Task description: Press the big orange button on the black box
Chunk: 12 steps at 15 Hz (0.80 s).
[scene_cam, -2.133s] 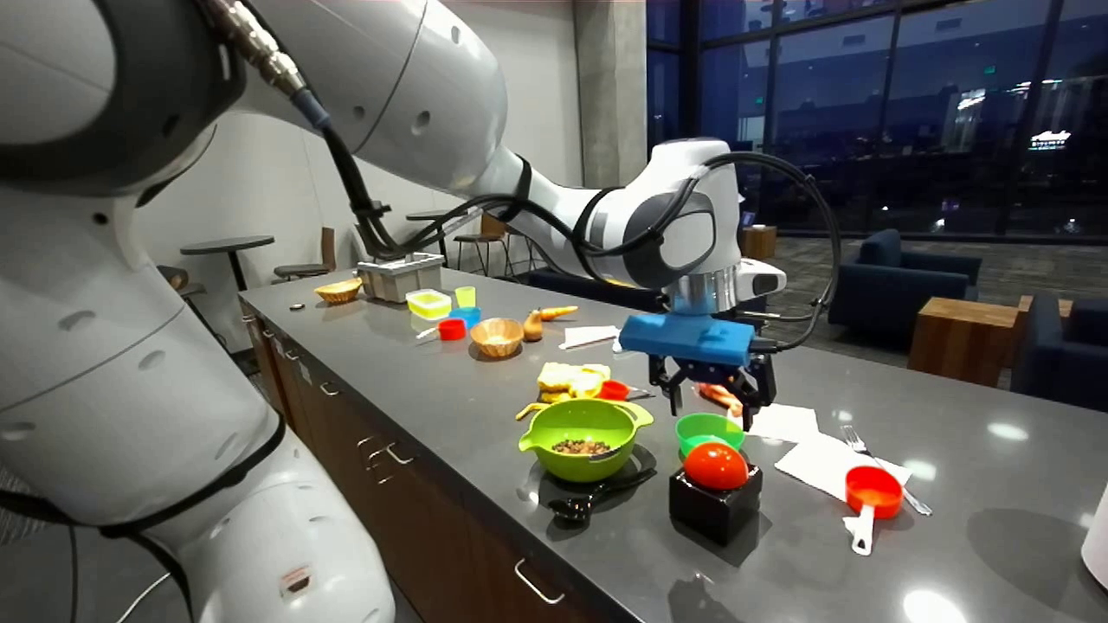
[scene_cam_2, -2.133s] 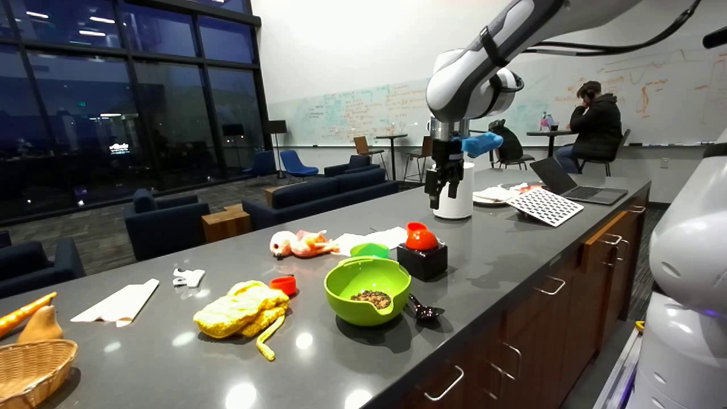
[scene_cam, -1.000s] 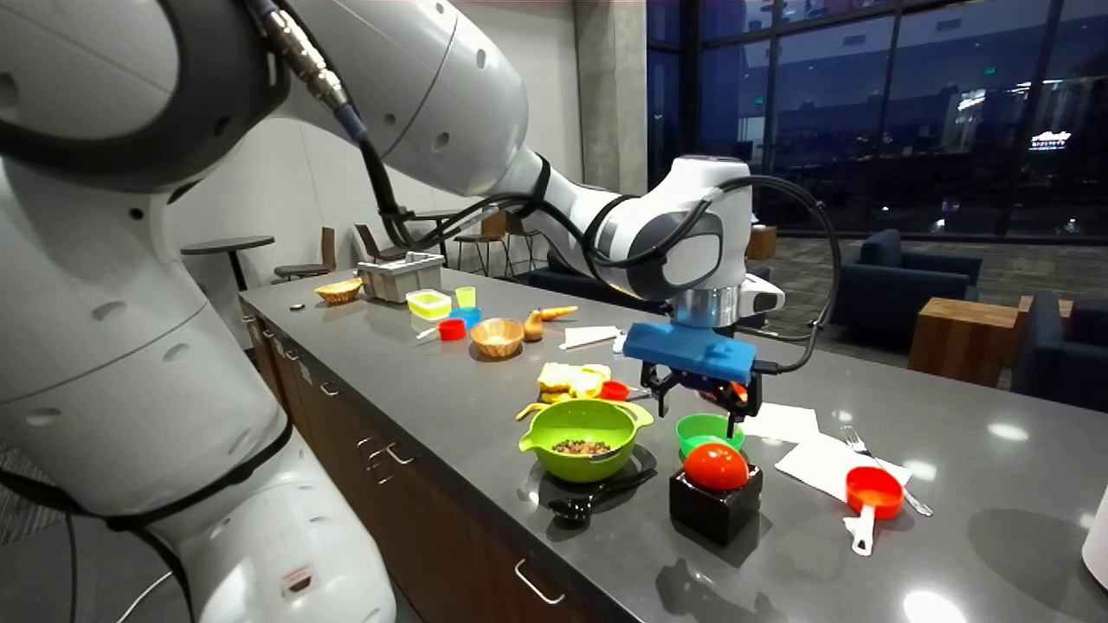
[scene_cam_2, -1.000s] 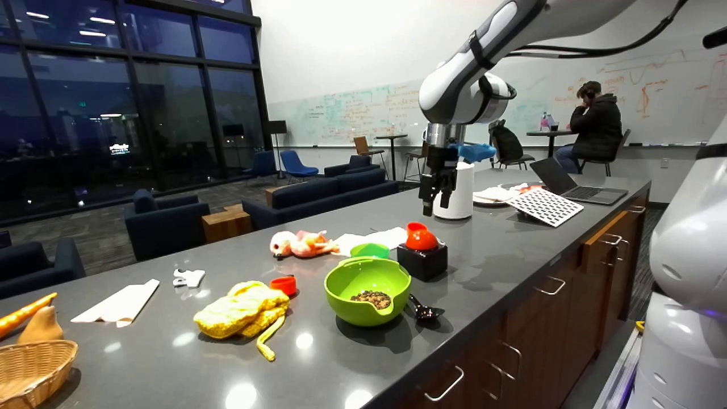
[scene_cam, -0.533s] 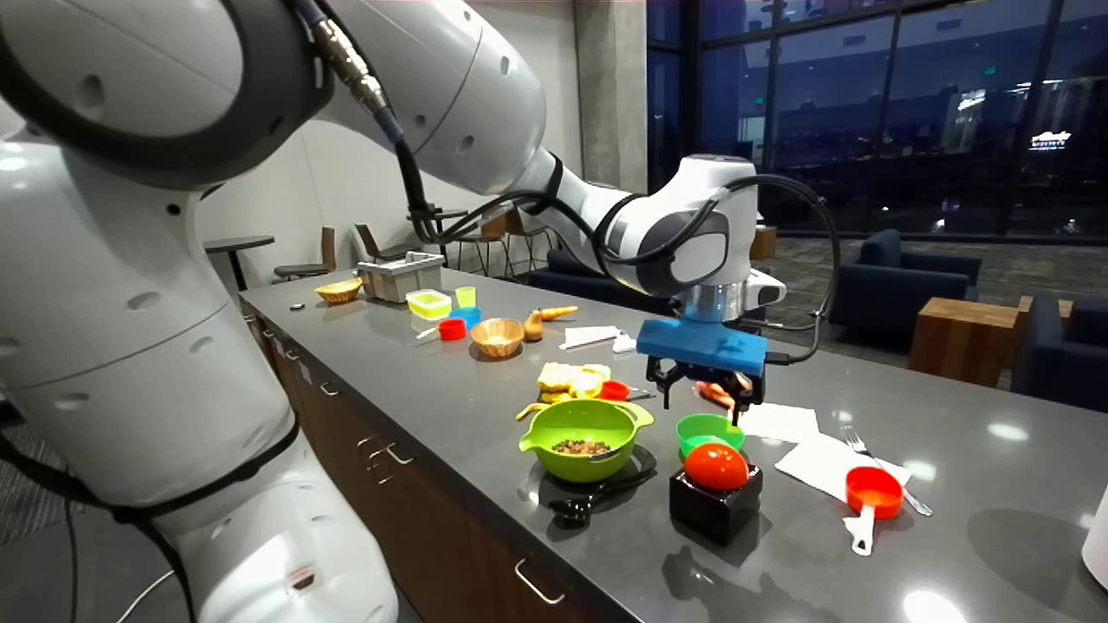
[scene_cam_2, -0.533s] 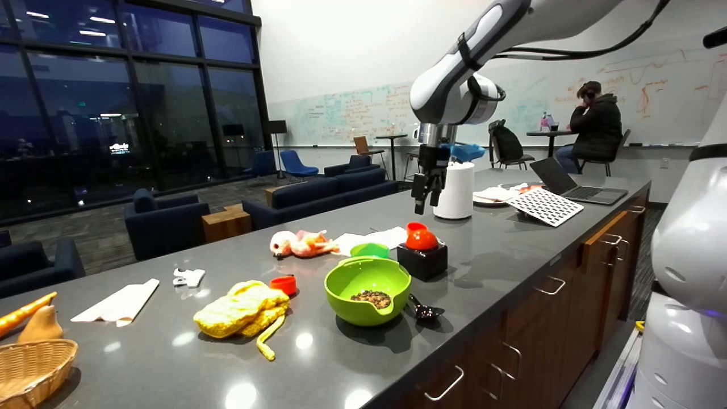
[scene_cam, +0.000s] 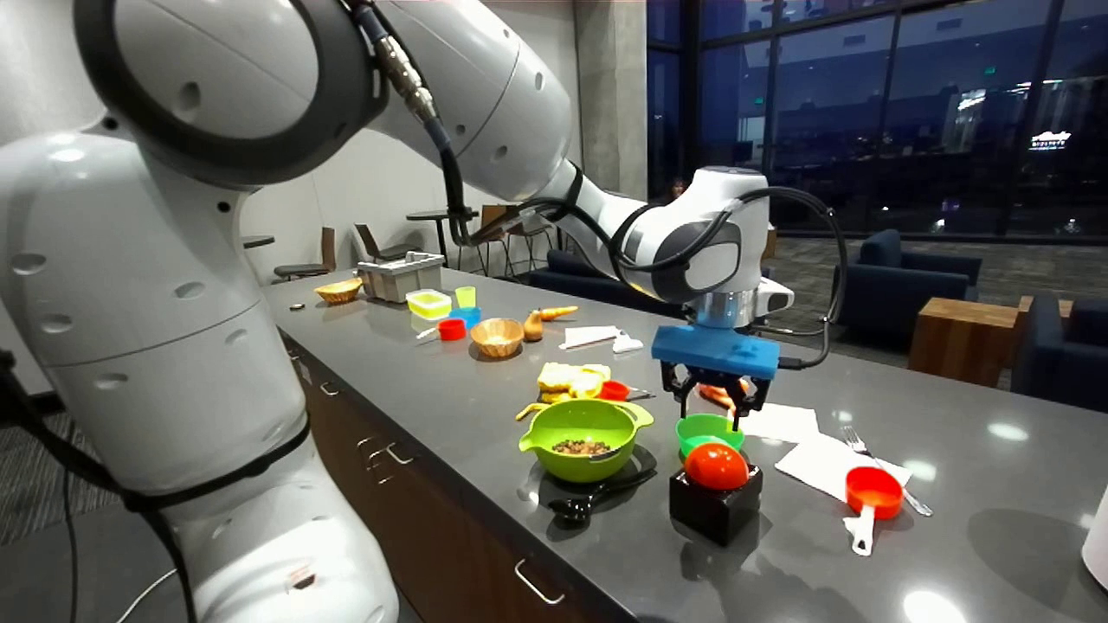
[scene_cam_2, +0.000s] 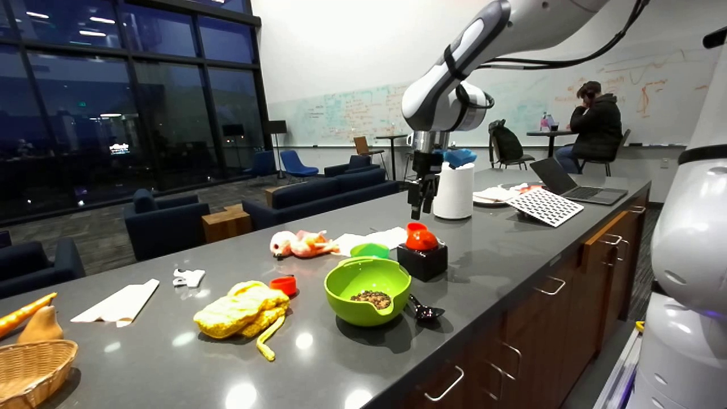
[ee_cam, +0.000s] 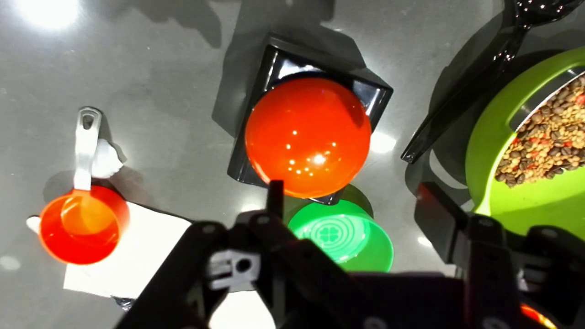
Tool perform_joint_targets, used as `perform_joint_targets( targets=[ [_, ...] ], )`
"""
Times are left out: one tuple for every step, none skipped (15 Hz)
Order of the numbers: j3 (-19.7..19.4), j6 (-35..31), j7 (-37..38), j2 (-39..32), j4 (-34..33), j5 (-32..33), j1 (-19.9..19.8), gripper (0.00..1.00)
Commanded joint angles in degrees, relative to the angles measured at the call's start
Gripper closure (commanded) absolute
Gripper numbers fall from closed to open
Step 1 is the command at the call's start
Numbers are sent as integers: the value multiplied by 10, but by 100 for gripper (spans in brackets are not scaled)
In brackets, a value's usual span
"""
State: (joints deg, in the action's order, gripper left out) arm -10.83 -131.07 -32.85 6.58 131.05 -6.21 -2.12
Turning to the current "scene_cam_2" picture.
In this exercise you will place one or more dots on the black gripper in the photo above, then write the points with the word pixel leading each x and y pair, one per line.
pixel 427 167

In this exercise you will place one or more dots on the big orange button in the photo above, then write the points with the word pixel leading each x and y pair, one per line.
pixel 422 236

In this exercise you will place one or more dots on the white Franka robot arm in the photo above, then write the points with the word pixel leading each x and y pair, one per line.
pixel 530 24

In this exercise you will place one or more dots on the black button box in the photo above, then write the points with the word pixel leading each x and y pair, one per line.
pixel 422 262

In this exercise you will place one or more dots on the seated person in black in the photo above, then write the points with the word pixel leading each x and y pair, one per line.
pixel 594 127

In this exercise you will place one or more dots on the white paper towel roll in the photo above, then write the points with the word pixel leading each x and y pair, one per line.
pixel 453 194

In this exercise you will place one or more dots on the tall bar table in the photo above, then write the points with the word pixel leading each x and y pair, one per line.
pixel 392 147

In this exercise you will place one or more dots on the white cloth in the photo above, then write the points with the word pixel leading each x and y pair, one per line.
pixel 372 240

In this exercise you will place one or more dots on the small green lid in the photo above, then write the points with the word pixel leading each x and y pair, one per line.
pixel 372 250

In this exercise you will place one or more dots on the stack of white plates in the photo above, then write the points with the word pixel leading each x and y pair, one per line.
pixel 496 196

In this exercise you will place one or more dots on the wooden chair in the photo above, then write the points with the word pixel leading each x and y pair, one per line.
pixel 365 146

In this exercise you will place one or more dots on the dark blue sofa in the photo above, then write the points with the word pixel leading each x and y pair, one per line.
pixel 35 264
pixel 327 194

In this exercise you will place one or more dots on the green plastic bowl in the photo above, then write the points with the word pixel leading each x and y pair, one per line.
pixel 367 285

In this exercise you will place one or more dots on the black backpack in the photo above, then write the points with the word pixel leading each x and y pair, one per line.
pixel 505 144

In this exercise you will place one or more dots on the brown cereal pieces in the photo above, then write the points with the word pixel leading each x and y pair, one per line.
pixel 372 297

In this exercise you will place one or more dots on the black plastic clip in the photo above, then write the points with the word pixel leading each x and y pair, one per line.
pixel 427 311

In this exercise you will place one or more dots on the white computer keyboard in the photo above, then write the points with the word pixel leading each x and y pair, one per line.
pixel 546 205

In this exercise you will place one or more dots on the bright blue chair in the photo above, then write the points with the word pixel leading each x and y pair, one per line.
pixel 297 161

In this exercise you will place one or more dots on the dark round table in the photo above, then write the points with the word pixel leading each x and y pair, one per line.
pixel 552 134

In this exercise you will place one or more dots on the pink water bottle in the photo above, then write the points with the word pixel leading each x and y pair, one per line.
pixel 546 121

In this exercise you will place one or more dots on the grey laptop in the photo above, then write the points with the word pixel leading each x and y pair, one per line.
pixel 580 186

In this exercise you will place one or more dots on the small red cup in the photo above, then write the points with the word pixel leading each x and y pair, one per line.
pixel 286 285

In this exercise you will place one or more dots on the dark wood counter cabinet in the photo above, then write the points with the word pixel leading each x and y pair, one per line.
pixel 546 326

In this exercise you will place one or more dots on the dark office chair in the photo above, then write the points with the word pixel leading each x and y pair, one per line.
pixel 620 151

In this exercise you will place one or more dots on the yellow plastic strip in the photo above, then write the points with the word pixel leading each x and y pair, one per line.
pixel 269 339

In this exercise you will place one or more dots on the crumpled white paper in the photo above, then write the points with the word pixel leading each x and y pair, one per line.
pixel 187 278

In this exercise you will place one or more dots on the blue armchair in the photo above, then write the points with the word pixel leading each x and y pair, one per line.
pixel 166 228

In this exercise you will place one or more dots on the tan cone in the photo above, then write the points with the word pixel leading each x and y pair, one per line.
pixel 41 326

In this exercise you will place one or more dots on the long wooden stick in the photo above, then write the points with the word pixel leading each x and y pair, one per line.
pixel 27 314

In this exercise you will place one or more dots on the wicker basket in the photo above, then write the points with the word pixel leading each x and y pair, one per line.
pixel 31 370

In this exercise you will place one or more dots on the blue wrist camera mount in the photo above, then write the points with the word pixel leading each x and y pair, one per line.
pixel 461 157

